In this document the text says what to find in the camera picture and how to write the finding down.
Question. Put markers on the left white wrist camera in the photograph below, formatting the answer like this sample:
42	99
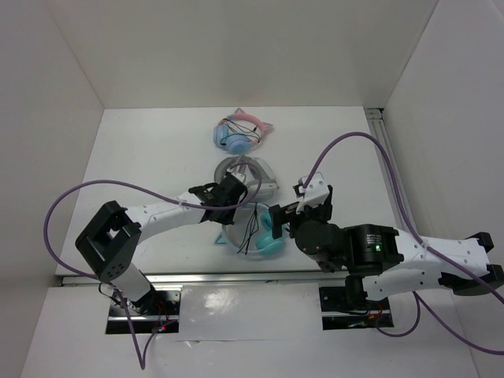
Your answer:
239	173

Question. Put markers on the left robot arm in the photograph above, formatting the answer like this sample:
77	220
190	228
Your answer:
109	240

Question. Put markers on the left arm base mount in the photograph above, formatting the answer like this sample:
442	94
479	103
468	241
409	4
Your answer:
163	316

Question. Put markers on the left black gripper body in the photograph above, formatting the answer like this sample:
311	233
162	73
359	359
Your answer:
225	216

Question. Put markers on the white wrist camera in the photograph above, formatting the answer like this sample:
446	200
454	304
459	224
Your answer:
313	194
239	173

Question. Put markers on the aluminium front rail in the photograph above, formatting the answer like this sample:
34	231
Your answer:
246	277

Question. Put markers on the teal cat-ear headphones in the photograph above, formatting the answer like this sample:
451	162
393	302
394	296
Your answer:
257	237

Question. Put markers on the blue pink cat-ear headphones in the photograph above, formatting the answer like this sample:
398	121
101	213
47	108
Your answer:
240	132

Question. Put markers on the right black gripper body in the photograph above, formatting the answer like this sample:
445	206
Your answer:
320	213

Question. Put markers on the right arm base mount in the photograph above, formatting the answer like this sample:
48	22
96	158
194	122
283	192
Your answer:
337	314

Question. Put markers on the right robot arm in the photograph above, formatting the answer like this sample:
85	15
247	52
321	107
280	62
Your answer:
381	261

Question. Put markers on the white grey headphones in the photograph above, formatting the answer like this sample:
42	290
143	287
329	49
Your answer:
258	172

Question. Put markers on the aluminium side rail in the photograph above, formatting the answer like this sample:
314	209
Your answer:
377	129

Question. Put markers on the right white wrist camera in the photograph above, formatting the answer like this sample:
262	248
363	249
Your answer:
313	194

